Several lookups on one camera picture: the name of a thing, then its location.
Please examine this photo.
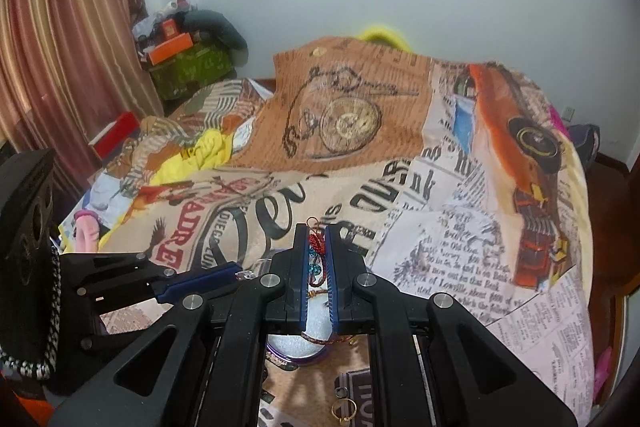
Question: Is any dark green stuffed bag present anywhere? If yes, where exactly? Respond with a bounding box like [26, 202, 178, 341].
[183, 10, 247, 50]

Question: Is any yellow cloth on bed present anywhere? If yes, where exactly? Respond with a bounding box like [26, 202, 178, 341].
[149, 129, 233, 186]

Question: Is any pink plush toy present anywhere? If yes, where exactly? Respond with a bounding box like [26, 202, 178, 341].
[74, 210, 100, 254]

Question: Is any pink slipper on floor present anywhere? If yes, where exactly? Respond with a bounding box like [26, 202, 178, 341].
[592, 346, 613, 400]

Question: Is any newspaper print bed blanket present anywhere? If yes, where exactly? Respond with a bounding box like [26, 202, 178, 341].
[58, 34, 597, 427]

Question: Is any green covered side table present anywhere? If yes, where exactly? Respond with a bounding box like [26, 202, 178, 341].
[150, 40, 233, 101]

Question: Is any orange box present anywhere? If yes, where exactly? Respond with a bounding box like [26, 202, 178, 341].
[148, 32, 193, 66]

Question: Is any red and white box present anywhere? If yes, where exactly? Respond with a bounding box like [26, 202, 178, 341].
[89, 112, 140, 162]

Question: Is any gold ring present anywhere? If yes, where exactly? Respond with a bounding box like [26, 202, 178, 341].
[330, 397, 359, 425]

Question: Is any white wall socket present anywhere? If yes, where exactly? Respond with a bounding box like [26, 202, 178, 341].
[562, 106, 575, 121]

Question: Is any striped red gold curtain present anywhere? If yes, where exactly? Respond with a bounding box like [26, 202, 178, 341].
[1, 0, 163, 193]

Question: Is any red blue beaded bracelet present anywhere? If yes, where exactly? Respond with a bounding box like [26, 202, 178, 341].
[305, 215, 329, 293]

